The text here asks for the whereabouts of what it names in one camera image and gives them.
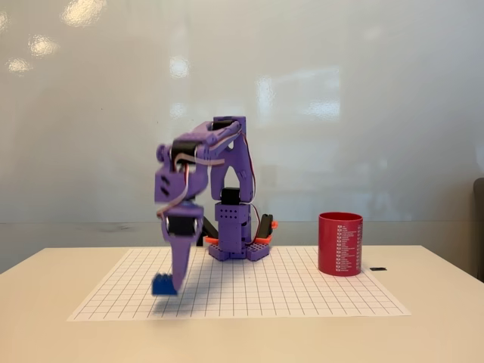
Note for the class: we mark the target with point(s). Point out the purple gripper black servo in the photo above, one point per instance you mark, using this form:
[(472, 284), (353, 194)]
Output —
[(181, 227)]

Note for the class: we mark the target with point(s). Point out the blue toy brick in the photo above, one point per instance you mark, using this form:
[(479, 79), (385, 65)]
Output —
[(163, 285)]

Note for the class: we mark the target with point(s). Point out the purple robot arm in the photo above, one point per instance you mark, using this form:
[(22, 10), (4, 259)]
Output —
[(234, 162)]

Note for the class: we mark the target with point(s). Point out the red cup with white print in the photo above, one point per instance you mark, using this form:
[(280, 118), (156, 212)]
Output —
[(340, 246)]

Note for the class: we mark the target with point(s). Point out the black table clamp orange pad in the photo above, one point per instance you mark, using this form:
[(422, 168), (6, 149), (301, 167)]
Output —
[(208, 231)]

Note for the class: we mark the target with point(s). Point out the white grid paper sheet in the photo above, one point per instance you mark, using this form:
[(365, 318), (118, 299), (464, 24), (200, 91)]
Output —
[(264, 295)]

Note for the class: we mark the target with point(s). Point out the black table clamp orange knob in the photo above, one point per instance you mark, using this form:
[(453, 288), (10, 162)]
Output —
[(267, 227)]

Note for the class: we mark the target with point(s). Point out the small flat black item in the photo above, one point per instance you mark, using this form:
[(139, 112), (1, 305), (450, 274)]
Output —
[(378, 268)]

